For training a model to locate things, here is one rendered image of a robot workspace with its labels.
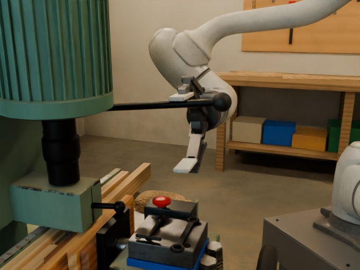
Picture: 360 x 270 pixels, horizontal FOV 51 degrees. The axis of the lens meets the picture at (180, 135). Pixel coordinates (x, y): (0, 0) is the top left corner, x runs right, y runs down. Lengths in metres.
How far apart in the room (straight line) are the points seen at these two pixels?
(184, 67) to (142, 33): 3.28
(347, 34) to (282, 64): 0.62
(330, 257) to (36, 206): 0.74
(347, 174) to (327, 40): 2.75
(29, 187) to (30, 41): 0.25
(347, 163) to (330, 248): 0.23
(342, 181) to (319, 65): 2.75
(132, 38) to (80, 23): 3.75
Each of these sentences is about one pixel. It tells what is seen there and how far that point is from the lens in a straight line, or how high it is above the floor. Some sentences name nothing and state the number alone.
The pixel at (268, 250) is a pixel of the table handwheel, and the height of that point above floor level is 0.95.
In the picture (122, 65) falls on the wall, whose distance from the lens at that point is 4.37.
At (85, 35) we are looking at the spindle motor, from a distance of 0.56.
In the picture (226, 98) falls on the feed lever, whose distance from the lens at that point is 0.66.
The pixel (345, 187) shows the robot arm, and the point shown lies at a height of 0.87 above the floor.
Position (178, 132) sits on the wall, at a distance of 4.23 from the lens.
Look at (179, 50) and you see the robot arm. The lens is 0.97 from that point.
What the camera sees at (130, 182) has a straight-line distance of 0.90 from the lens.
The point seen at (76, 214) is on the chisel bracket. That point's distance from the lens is 0.64.
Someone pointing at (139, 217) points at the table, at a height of 0.90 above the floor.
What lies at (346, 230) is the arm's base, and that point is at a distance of 1.19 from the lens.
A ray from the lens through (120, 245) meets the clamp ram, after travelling 0.63.
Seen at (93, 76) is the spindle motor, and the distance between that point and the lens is 0.56.
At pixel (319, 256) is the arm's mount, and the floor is 0.71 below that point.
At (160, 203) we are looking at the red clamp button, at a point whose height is 1.02.
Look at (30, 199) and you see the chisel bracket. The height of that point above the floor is 1.01.
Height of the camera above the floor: 1.29
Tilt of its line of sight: 16 degrees down
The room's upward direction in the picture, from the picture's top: straight up
